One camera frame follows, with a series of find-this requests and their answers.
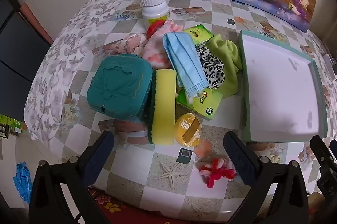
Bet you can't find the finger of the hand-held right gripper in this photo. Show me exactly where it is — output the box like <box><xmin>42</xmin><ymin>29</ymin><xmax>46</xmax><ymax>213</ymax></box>
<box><xmin>310</xmin><ymin>135</ymin><xmax>337</xmax><ymax>198</ymax></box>

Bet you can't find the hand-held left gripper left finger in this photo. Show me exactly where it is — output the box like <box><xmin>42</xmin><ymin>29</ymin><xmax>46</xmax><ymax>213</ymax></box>
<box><xmin>28</xmin><ymin>131</ymin><xmax>115</xmax><ymax>224</ymax></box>

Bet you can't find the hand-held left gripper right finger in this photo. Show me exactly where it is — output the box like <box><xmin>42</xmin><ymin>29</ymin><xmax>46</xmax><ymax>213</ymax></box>
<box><xmin>223</xmin><ymin>131</ymin><xmax>309</xmax><ymax>224</ymax></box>

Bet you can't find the yellow round object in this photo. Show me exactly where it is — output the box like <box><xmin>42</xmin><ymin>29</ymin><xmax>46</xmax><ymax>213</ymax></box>
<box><xmin>174</xmin><ymin>113</ymin><xmax>203</xmax><ymax>147</ymax></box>

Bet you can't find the green tissue pack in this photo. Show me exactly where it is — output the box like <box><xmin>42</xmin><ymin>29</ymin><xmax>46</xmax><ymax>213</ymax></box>
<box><xmin>182</xmin><ymin>24</ymin><xmax>214</xmax><ymax>47</ymax></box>
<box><xmin>176</xmin><ymin>88</ymin><xmax>224</xmax><ymax>121</ymax></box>

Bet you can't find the teal edged white tray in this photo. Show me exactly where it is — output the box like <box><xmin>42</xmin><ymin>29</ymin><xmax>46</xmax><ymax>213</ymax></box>
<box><xmin>238</xmin><ymin>29</ymin><xmax>328</xmax><ymax>142</ymax></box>

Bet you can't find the yellow green sponge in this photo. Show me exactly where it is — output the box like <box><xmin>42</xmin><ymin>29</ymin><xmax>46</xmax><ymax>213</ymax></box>
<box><xmin>147</xmin><ymin>69</ymin><xmax>177</xmax><ymax>146</ymax></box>

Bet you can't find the black white spotted scrunchie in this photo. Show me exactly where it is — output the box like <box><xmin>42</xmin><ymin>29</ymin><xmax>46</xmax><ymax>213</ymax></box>
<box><xmin>196</xmin><ymin>46</ymin><xmax>226</xmax><ymax>90</ymax></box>

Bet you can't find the lime green cloth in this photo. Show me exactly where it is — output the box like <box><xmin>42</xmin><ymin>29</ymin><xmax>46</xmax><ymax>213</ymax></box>
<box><xmin>205</xmin><ymin>35</ymin><xmax>243</xmax><ymax>98</ymax></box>

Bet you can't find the blue face mask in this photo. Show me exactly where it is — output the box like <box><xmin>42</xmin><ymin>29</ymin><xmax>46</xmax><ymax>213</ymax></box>
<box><xmin>163</xmin><ymin>32</ymin><xmax>209</xmax><ymax>98</ymax></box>

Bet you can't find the pink floral fabric scrunchie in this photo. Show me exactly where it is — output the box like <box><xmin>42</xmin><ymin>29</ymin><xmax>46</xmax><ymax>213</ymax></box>
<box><xmin>110</xmin><ymin>33</ymin><xmax>149</xmax><ymax>55</ymax></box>

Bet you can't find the pink white fluffy cloth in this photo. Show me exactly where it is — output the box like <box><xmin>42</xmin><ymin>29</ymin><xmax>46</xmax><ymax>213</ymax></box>
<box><xmin>142</xmin><ymin>19</ymin><xmax>185</xmax><ymax>69</ymax></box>

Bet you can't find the checkered printed tablecloth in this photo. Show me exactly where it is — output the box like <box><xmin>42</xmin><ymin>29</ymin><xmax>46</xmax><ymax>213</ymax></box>
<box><xmin>60</xmin><ymin>0</ymin><xmax>337</xmax><ymax>219</ymax></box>

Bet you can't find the red floral cloth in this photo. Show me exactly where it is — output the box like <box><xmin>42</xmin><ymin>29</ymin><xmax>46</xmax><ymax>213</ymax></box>
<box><xmin>87</xmin><ymin>187</ymin><xmax>211</xmax><ymax>224</ymax></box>

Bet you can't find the blue glove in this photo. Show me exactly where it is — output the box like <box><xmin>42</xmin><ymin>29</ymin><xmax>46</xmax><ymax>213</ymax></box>
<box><xmin>13</xmin><ymin>161</ymin><xmax>32</xmax><ymax>204</ymax></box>

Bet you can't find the white charger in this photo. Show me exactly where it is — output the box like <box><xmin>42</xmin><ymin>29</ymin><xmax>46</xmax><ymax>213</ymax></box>
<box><xmin>324</xmin><ymin>54</ymin><xmax>337</xmax><ymax>75</ymax></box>

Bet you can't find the dark cabinet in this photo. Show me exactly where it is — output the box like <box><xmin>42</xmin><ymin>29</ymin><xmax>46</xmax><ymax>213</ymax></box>
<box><xmin>0</xmin><ymin>0</ymin><xmax>53</xmax><ymax>125</ymax></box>

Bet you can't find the red plastic cap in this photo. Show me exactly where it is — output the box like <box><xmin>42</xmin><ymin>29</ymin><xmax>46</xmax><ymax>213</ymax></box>
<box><xmin>146</xmin><ymin>20</ymin><xmax>165</xmax><ymax>38</ymax></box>

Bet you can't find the white pill bottle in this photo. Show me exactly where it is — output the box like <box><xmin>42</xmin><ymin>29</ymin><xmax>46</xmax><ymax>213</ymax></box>
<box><xmin>139</xmin><ymin>0</ymin><xmax>169</xmax><ymax>30</ymax></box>

